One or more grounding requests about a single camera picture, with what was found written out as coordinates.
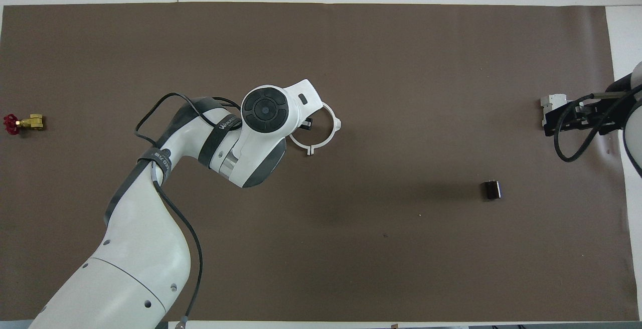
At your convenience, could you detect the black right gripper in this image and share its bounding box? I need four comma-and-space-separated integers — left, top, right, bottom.
544, 74, 635, 136

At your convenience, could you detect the white half pipe clamp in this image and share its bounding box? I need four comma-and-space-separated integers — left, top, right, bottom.
312, 101, 343, 155
289, 133, 312, 155

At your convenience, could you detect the white circuit breaker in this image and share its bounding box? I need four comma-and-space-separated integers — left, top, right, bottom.
540, 94, 570, 129

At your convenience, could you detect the dark brown small cylinder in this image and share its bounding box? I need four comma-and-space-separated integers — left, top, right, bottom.
481, 181, 503, 201

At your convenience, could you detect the brown table mat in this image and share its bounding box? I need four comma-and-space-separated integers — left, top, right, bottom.
0, 2, 640, 322

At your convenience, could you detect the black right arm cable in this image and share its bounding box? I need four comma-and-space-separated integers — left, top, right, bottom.
553, 84, 642, 163

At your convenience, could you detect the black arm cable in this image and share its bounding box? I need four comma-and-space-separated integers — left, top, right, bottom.
553, 84, 642, 163
134, 92, 242, 329

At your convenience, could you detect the black left arm strap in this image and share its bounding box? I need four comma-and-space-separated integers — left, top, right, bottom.
138, 148, 172, 182

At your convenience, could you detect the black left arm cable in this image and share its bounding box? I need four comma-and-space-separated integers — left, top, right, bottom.
134, 92, 242, 329

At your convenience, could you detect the brass valve red handle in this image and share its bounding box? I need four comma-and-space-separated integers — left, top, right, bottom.
3, 113, 46, 135

